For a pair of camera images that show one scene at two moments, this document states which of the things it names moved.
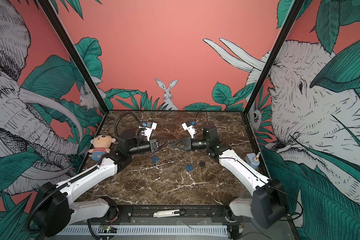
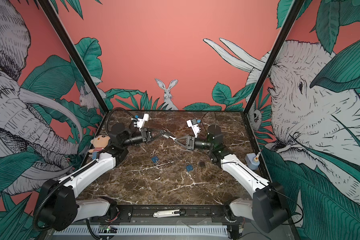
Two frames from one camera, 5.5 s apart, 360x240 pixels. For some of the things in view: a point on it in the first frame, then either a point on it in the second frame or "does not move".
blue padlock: (189, 167) does not move
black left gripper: (167, 141) to (145, 136)
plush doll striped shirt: (101, 142) does not move
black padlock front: (202, 163) does not move
